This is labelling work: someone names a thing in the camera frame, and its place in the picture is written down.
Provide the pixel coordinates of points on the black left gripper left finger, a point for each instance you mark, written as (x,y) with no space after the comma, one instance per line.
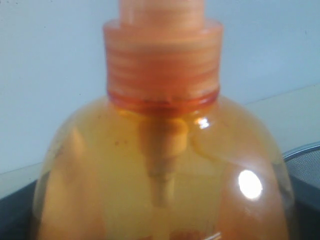
(19,215)

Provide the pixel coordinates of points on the orange dish soap pump bottle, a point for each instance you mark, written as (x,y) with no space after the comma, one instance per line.
(163,156)

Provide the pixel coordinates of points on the steel mesh colander basket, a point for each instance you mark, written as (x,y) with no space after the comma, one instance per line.
(303,163)

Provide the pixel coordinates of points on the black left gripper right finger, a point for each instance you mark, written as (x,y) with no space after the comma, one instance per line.
(307,201)

